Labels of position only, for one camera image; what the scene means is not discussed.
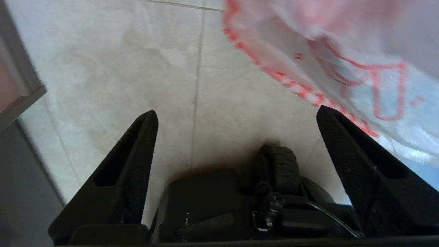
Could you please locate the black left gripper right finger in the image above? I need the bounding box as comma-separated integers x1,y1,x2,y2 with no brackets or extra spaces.
316,105,439,237

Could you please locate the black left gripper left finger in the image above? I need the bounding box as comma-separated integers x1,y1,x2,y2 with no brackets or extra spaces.
48,110,159,245

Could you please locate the white pink-edged bag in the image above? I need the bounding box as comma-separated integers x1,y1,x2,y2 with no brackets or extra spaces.
222,0,439,162

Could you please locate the robot base chassis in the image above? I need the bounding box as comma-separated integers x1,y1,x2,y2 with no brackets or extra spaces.
150,143,365,243

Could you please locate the grey wall baseboard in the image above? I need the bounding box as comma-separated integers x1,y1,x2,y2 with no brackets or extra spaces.
0,0,47,132

